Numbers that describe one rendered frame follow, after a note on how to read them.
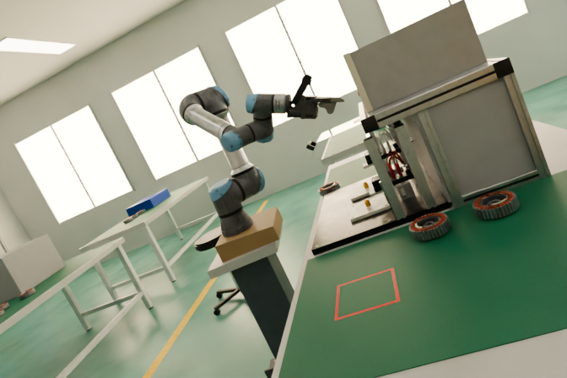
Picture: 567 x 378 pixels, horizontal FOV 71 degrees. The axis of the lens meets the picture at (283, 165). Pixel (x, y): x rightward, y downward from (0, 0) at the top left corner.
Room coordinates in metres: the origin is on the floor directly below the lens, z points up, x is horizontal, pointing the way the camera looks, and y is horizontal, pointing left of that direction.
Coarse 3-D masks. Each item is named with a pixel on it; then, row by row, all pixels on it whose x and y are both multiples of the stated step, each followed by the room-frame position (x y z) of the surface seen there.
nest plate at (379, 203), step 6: (372, 198) 1.51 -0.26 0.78; (378, 198) 1.48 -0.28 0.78; (384, 198) 1.45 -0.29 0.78; (360, 204) 1.51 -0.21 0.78; (372, 204) 1.44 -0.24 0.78; (378, 204) 1.42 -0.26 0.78; (384, 204) 1.39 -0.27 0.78; (354, 210) 1.47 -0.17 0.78; (360, 210) 1.44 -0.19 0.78; (366, 210) 1.41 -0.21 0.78; (372, 210) 1.38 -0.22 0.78; (378, 210) 1.37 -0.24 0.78; (384, 210) 1.37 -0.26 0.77; (354, 216) 1.41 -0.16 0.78; (360, 216) 1.39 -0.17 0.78; (366, 216) 1.38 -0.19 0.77
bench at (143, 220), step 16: (176, 192) 5.68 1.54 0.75; (208, 192) 5.99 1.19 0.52; (160, 208) 4.66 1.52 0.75; (128, 224) 4.55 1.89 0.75; (144, 224) 4.22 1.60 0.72; (176, 224) 6.22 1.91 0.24; (208, 224) 5.51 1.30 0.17; (96, 240) 4.44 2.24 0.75; (192, 240) 4.96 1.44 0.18; (160, 256) 4.26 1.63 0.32; (176, 256) 4.51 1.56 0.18; (112, 288) 4.45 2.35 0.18
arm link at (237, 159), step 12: (204, 96) 1.80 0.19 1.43; (216, 96) 1.83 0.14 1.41; (228, 96) 1.86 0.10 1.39; (204, 108) 1.79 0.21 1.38; (216, 108) 1.82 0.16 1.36; (228, 120) 1.85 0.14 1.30; (228, 156) 1.84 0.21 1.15; (240, 156) 1.83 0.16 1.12; (240, 168) 1.82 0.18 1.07; (252, 168) 1.84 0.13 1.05; (240, 180) 1.81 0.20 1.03; (252, 180) 1.82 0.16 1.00; (264, 180) 1.85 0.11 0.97; (252, 192) 1.82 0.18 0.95
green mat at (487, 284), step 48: (528, 192) 1.06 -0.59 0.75; (384, 240) 1.18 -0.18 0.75; (432, 240) 1.04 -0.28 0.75; (480, 240) 0.93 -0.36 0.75; (528, 240) 0.84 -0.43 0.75; (336, 288) 1.03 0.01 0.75; (384, 288) 0.92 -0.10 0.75; (432, 288) 0.83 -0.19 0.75; (480, 288) 0.76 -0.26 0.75; (528, 288) 0.70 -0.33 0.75; (336, 336) 0.82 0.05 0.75; (384, 336) 0.75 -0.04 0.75; (432, 336) 0.69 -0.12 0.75; (480, 336) 0.64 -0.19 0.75; (528, 336) 0.59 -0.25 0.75
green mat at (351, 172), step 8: (352, 160) 2.51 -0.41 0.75; (360, 160) 2.40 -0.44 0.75; (336, 168) 2.50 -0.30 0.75; (344, 168) 2.39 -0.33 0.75; (352, 168) 2.30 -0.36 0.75; (360, 168) 2.21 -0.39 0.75; (368, 168) 2.13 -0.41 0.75; (328, 176) 2.37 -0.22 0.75; (336, 176) 2.28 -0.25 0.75; (344, 176) 2.19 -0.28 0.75; (352, 176) 2.11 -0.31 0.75; (360, 176) 2.03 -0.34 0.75; (368, 176) 1.97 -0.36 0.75; (344, 184) 2.03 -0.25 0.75
